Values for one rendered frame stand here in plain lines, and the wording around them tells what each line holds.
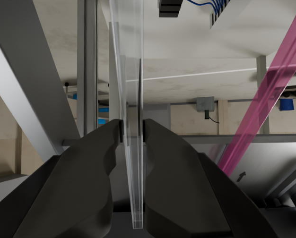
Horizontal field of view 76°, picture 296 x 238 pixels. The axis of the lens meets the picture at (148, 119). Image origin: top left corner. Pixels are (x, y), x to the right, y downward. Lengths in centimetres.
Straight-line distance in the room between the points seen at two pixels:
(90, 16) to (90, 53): 9
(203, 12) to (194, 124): 643
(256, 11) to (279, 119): 667
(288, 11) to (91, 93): 60
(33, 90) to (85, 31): 36
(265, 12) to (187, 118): 641
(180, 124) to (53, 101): 687
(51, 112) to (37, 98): 3
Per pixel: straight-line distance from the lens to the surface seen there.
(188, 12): 64
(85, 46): 50
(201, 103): 605
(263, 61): 107
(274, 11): 72
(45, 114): 19
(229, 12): 58
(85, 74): 48
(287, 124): 735
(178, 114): 706
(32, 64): 18
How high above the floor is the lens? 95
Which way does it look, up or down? 3 degrees down
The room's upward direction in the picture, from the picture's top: 179 degrees clockwise
